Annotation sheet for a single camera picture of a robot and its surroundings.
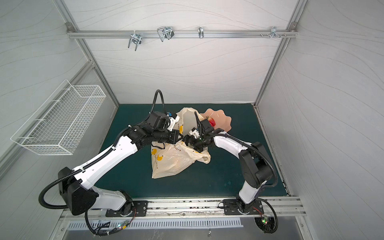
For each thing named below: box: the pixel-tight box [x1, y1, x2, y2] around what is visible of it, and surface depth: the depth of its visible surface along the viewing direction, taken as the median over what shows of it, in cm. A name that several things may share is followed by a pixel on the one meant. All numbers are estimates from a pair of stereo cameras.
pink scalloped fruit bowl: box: [199, 108, 232, 133], surface depth 111 cm
